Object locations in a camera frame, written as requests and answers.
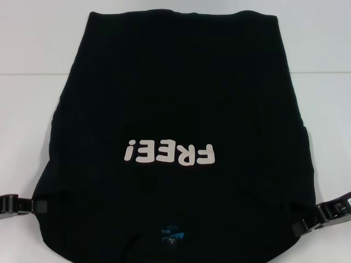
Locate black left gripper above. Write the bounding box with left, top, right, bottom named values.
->
left=0, top=192, right=48, bottom=220

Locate black shirt with FREE print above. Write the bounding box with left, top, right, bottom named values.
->
left=31, top=10, right=324, bottom=263

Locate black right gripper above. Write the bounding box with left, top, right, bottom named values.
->
left=291, top=191, right=351, bottom=239

